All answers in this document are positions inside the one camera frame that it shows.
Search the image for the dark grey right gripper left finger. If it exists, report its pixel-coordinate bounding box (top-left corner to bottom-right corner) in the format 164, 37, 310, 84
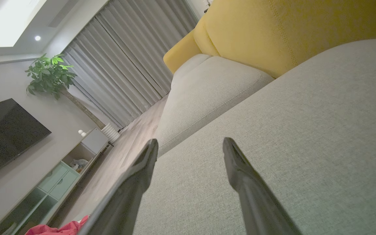
79, 139, 159, 235

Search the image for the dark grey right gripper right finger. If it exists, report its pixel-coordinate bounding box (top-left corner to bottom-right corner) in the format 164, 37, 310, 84
222, 137, 303, 235

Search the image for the red jersey with white trim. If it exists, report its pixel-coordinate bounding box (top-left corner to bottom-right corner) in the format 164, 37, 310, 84
25, 215, 91, 235

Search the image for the clutter inside cabinet shelf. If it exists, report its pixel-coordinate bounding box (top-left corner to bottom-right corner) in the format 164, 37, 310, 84
70, 159, 89, 173

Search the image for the grey wooden TV cabinet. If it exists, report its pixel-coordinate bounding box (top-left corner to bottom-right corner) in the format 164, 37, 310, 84
0, 127, 111, 235

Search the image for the white ribbed plant pot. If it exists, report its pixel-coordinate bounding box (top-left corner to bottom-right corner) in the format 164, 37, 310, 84
101, 122, 121, 143

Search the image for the wide grey sofa seat cushion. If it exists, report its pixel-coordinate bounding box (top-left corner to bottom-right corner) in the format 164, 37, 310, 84
154, 55, 275, 158

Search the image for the black flat television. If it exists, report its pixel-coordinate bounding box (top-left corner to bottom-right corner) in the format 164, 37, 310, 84
0, 98, 52, 185

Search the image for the grey pleated curtain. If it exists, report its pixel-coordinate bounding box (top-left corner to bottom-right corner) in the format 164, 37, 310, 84
61, 0, 199, 130

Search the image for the green potted tree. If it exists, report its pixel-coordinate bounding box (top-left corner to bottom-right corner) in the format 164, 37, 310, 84
25, 53, 107, 130

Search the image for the narrow grey sofa seat cushion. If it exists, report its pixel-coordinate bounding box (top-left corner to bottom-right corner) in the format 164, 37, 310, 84
171, 54, 212, 86

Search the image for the wide yellow sofa backrest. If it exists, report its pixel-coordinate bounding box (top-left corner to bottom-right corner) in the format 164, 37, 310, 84
204, 0, 376, 79

